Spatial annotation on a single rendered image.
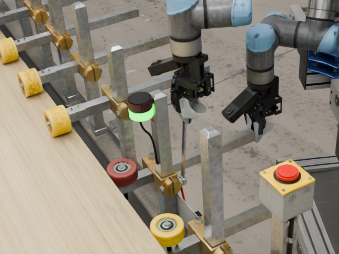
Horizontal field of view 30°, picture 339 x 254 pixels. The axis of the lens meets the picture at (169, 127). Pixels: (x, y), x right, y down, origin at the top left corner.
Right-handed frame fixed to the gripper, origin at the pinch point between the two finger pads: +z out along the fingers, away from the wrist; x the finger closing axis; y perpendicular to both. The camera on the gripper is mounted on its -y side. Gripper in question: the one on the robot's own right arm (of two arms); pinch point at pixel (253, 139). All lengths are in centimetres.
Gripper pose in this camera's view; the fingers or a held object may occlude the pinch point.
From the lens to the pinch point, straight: 186.5
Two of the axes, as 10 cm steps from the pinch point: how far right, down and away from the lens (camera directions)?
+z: 0.8, 8.0, 5.9
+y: 8.8, -3.4, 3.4
